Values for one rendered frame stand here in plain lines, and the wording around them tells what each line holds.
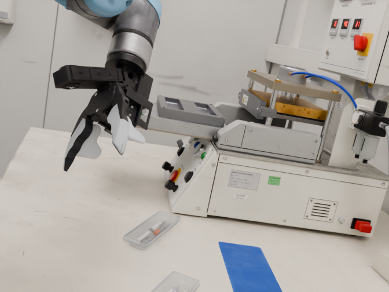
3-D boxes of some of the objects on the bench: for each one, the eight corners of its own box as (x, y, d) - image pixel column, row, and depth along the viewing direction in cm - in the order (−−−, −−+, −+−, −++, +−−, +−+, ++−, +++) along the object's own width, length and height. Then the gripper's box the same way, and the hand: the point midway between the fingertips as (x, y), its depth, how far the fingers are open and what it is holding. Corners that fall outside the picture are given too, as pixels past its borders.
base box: (322, 195, 156) (336, 146, 152) (377, 248, 120) (397, 185, 116) (164, 171, 147) (174, 118, 143) (172, 219, 111) (186, 151, 107)
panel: (164, 171, 145) (199, 123, 143) (171, 209, 117) (215, 149, 114) (159, 168, 145) (194, 120, 142) (164, 205, 116) (208, 145, 113)
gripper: (185, 63, 79) (163, 169, 70) (114, 95, 92) (87, 188, 83) (148, 33, 74) (119, 144, 65) (78, 72, 87) (46, 168, 78)
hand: (87, 162), depth 72 cm, fingers open, 14 cm apart
